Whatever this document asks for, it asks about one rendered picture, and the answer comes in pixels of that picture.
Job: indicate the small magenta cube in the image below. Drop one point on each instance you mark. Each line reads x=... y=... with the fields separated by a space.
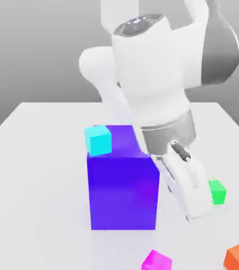
x=156 y=261

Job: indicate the small cyan cube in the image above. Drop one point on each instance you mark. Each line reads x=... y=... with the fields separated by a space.
x=99 y=141

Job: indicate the small green cube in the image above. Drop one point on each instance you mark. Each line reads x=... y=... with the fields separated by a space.
x=218 y=193

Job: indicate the large blue box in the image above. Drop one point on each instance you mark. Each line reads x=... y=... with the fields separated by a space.
x=121 y=189

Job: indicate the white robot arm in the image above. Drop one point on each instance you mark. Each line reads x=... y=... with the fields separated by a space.
x=153 y=69

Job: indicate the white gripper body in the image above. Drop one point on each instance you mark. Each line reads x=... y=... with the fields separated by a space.
x=186 y=185

